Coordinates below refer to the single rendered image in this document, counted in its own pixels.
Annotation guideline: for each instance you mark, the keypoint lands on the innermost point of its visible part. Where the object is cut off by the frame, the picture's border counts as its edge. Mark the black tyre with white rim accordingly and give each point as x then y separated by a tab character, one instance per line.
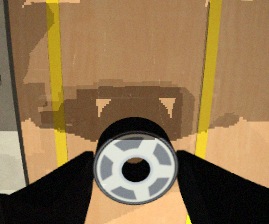
140	183

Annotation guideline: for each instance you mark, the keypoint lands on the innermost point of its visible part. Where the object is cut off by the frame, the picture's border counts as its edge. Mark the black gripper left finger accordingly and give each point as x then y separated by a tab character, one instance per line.
60	197

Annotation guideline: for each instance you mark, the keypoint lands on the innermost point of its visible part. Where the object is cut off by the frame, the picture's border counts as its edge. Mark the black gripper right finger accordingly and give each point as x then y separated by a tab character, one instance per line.
213	195

